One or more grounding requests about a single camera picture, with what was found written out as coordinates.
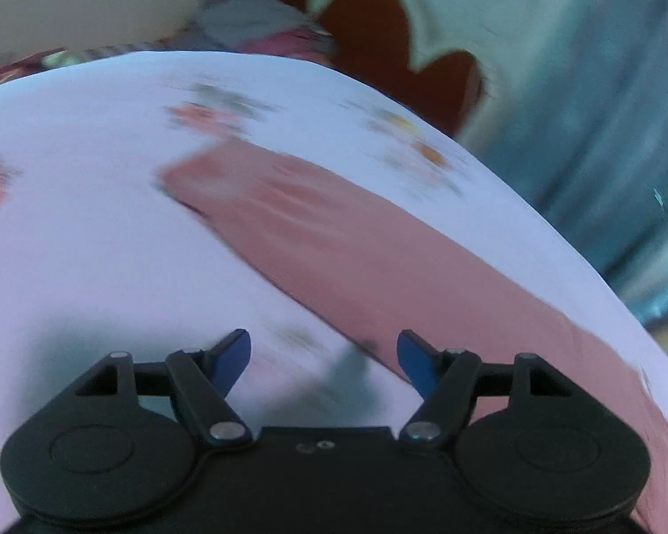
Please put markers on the pile of clothes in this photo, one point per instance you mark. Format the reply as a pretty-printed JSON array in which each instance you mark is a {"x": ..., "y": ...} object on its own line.
[{"x": 250, "y": 22}]

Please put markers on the red patterned cloth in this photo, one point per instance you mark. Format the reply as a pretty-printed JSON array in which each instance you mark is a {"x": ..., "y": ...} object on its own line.
[{"x": 11, "y": 69}]

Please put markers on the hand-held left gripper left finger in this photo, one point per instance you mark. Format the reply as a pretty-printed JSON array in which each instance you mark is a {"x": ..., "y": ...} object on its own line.
[{"x": 235, "y": 357}]

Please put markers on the floral bedsheet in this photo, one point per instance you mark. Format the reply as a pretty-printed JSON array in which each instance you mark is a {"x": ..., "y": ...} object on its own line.
[{"x": 89, "y": 245}]

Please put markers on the cream and red-brown headboard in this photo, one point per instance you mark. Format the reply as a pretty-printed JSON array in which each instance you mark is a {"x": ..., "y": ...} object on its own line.
[{"x": 378, "y": 33}]

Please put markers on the grey-blue curtain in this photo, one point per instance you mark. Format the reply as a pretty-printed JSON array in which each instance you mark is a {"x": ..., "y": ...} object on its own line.
[{"x": 601, "y": 122}]

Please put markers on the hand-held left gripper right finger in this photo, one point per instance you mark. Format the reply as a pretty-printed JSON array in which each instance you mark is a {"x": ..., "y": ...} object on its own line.
[{"x": 417, "y": 366}]

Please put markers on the pink knit cloth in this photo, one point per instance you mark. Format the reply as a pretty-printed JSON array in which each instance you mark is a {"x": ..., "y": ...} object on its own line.
[{"x": 339, "y": 233}]

